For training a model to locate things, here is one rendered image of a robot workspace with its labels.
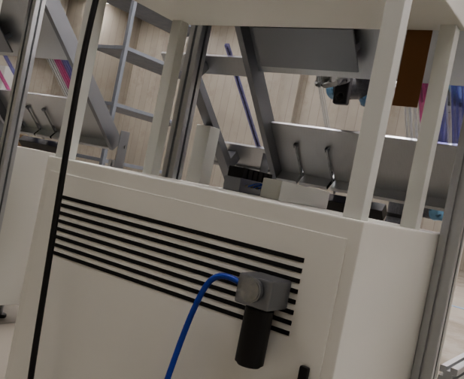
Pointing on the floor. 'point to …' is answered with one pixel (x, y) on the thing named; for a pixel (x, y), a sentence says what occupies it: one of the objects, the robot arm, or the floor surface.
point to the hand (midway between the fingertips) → (321, 86)
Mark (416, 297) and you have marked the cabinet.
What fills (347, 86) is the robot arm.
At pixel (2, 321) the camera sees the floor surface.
